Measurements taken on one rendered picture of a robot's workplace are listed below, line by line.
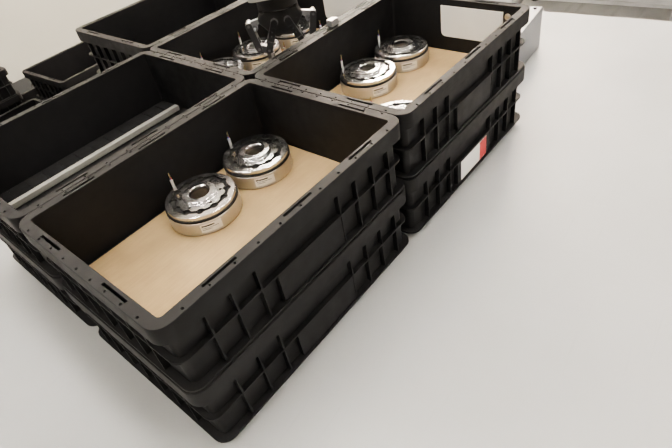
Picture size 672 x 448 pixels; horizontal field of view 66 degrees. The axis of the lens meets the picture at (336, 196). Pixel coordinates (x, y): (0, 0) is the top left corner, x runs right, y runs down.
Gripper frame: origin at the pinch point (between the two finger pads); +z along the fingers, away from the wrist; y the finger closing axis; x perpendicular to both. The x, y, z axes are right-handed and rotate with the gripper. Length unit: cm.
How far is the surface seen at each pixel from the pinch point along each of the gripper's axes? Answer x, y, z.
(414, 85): 14.2, -21.7, 3.5
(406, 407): 67, -8, 17
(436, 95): 35.2, -20.5, -5.7
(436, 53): 3.1, -28.7, 3.5
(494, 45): 22.9, -33.1, -5.3
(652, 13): -169, -192, 87
